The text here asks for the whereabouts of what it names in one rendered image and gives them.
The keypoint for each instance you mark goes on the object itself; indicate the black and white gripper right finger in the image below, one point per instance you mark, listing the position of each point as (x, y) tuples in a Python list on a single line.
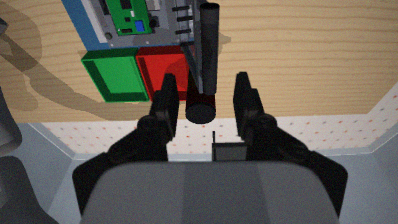
[(268, 139)]

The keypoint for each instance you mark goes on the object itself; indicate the green bin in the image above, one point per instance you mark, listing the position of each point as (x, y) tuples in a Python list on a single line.
[(116, 79)]

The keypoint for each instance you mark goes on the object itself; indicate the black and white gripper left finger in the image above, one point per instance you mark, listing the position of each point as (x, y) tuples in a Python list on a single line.
[(148, 140)]

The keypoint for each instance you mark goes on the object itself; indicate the green circuit board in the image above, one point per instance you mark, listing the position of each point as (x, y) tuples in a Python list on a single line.
[(130, 16)]

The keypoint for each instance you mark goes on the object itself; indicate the red open-top bin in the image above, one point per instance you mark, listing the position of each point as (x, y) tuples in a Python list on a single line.
[(154, 61)]

